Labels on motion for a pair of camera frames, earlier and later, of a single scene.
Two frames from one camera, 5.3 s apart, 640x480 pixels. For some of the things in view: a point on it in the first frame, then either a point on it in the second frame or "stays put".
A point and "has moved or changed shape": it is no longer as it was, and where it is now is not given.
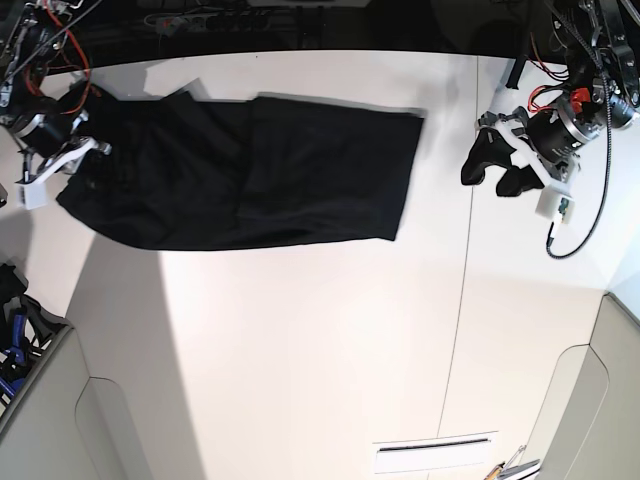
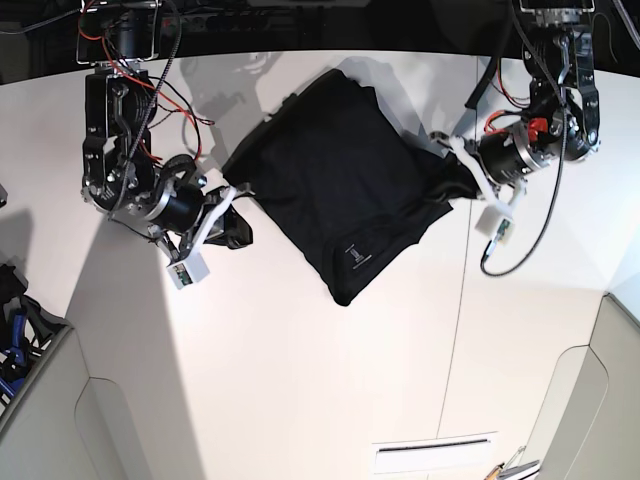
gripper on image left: x=52 y=144 → x=186 y=213
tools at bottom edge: x=527 y=470 stays put
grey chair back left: x=68 y=425 stays put
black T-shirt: x=186 y=173 has moved or changed shape
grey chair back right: x=588 y=426 stays put
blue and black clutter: x=26 y=329 stays put
